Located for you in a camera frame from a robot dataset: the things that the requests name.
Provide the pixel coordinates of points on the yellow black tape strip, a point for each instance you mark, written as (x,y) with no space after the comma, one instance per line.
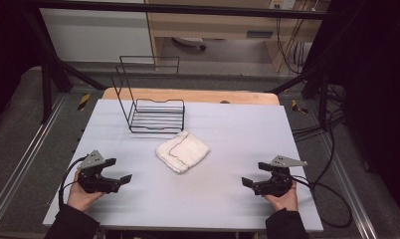
(84,101)
(299,108)

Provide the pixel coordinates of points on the white wall outlet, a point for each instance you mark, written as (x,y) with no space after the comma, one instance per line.
(282,4)

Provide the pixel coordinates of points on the black metal crossbar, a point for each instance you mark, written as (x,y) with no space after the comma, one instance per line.
(188,9)

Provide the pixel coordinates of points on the person's right hand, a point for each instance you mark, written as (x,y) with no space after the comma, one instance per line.
(284,200)

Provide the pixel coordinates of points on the white towel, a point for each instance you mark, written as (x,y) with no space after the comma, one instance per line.
(184,152)

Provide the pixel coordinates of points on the person's left hand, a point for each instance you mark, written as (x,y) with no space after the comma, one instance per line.
(80,197)

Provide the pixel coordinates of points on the white power strip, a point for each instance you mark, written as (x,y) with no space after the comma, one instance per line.
(189,41)

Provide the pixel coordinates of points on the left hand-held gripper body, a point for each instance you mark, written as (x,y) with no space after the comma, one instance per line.
(94,182)

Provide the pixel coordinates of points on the light wooden desk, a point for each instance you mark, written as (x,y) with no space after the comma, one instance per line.
(221,26)

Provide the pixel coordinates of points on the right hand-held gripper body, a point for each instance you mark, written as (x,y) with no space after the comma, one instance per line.
(276,184)

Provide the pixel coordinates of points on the pale lavender table mat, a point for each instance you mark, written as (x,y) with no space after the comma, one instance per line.
(204,199)

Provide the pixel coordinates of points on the black metal stand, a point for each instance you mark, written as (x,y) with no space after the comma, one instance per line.
(47,93)
(323,96)

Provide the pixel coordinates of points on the white cabinet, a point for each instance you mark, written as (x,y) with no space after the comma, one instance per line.
(95,33)

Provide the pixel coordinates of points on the aluminium rail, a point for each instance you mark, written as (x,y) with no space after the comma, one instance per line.
(350,192)
(22,166)

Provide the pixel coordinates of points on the wooden table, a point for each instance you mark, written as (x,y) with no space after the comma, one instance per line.
(201,95)

